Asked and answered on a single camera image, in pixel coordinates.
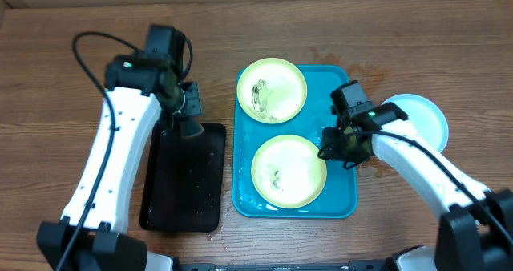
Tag teal plastic tray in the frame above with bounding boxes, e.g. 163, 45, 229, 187
232, 65, 358, 219

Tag yellow plate with large stain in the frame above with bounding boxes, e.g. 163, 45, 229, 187
236, 58, 308, 124

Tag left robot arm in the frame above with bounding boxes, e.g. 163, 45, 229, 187
36, 25, 201, 270

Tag yellow plate with small stain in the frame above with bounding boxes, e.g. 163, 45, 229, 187
251, 135, 327, 209

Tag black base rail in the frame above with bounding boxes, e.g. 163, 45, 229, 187
173, 259, 397, 271

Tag white plate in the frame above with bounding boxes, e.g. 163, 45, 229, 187
383, 94, 449, 152

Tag black plastic tray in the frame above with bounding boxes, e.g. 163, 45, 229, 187
139, 123, 226, 233

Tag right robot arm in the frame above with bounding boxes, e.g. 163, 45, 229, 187
317, 81, 512, 271

